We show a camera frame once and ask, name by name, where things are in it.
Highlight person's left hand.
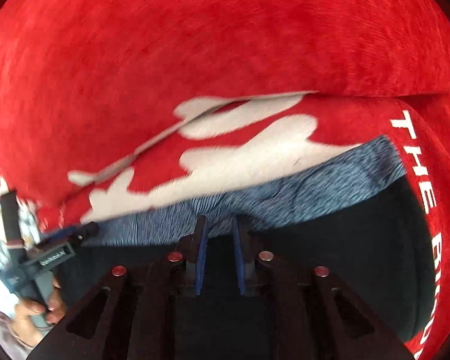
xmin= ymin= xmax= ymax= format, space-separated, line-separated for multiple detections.
xmin=10 ymin=279 xmax=66 ymax=347

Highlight red wedding bed quilt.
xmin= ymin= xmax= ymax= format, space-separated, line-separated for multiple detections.
xmin=19 ymin=93 xmax=450 ymax=359

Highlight red wedding pillow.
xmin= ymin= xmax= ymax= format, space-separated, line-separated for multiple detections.
xmin=0 ymin=0 xmax=450 ymax=204

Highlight black pants with blue waistband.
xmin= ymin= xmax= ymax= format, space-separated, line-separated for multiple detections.
xmin=55 ymin=136 xmax=435 ymax=341

